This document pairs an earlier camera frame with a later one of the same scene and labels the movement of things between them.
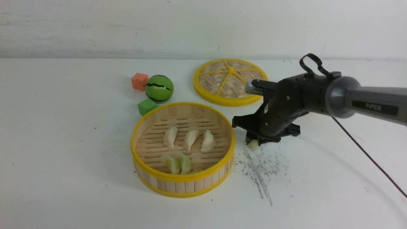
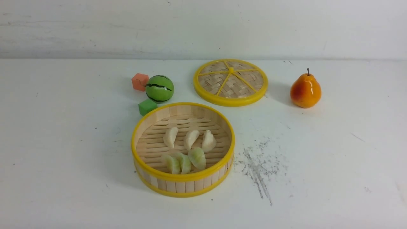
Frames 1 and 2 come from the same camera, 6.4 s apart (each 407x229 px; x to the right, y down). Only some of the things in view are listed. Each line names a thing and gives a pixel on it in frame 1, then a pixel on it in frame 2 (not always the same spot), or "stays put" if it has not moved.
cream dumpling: x=169 y=136 stays put
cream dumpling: x=189 y=138 stays put
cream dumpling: x=209 y=142 stays put
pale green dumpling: x=253 y=145 to x=197 y=158
